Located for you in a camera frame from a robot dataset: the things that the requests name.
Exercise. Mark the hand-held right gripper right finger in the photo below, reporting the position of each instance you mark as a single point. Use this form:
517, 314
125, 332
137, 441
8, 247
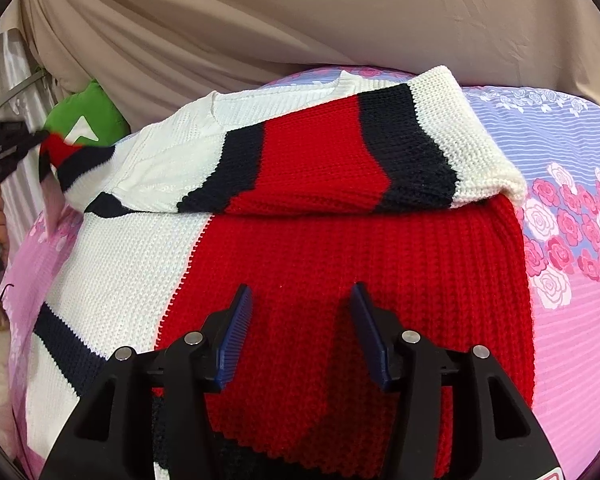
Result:
371, 332

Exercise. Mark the white red navy knit sweater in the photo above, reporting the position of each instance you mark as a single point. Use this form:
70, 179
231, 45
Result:
305, 260

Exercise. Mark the green plush toy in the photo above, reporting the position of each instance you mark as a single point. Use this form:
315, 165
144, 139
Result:
95, 110

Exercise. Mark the beige draped cloth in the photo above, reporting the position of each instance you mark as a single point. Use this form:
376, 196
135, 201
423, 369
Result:
280, 20

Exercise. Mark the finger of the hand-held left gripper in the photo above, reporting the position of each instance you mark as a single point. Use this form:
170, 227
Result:
7, 149

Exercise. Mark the pink floral bedsheet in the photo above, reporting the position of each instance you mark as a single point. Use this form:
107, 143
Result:
570, 350

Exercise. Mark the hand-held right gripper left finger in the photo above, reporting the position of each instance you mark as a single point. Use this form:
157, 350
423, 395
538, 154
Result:
234, 332

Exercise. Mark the white satin curtain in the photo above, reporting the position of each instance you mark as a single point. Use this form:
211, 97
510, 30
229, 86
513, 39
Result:
10, 60

